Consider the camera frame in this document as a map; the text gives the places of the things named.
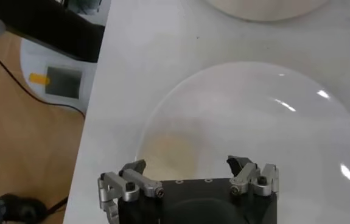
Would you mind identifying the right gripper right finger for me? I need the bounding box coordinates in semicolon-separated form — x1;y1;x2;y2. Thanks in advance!
226;155;280;198

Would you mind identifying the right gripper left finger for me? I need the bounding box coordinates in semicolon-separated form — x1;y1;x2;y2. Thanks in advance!
97;159;165;224

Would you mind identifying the white round plate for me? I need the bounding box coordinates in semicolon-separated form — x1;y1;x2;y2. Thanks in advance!
135;61;350;224

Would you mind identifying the black caster wheel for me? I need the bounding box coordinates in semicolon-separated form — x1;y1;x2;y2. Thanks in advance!
0;193;69;224

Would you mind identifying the white electric cooker base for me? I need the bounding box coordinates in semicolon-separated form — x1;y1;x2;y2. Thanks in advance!
203;0;331;22

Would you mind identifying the black device on floor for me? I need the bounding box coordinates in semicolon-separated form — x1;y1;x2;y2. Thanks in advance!
0;0;106;63

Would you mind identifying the black floor cable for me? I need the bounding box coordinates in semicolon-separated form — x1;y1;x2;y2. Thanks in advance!
0;42;86;119

